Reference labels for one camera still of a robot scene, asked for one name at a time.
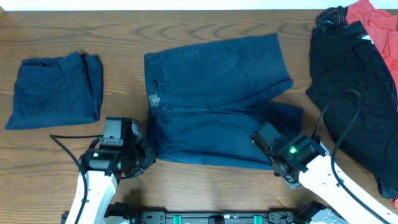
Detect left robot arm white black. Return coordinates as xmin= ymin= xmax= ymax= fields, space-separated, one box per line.
xmin=62 ymin=117 xmax=157 ymax=224

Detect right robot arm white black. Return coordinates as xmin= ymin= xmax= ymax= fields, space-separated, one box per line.
xmin=251 ymin=123 xmax=397 ymax=223

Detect black garment pile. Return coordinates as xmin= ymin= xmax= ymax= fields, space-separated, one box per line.
xmin=306 ymin=6 xmax=397 ymax=199

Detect navy blue denim shorts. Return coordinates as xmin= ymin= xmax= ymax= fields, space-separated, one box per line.
xmin=144 ymin=34 xmax=303 ymax=170

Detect folded navy blue shorts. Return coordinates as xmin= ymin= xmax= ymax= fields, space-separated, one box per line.
xmin=5 ymin=52 xmax=103 ymax=130

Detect red garment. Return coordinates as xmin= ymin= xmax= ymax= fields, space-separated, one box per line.
xmin=346 ymin=0 xmax=397 ymax=83

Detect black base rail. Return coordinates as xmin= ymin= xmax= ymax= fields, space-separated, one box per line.
xmin=60 ymin=202 xmax=343 ymax=224

